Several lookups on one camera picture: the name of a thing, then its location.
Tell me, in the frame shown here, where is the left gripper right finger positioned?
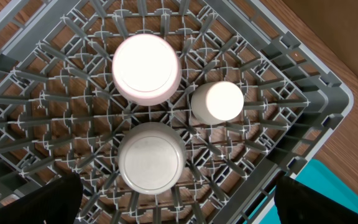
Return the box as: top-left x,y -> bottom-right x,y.
274,176 -> 358,224

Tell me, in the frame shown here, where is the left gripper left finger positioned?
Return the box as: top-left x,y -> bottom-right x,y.
0,173 -> 83,223

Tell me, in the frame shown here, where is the grey bowl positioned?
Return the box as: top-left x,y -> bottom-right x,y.
118,122 -> 186,195

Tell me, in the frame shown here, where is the white cup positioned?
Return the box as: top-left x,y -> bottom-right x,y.
191,81 -> 244,125

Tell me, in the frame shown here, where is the small pink plate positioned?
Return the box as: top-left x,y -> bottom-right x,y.
112,34 -> 181,106

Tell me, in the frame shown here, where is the grey dishwasher rack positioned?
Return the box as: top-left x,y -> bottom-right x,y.
0,0 -> 353,223

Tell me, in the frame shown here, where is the teal serving tray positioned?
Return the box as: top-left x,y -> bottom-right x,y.
249,159 -> 358,223

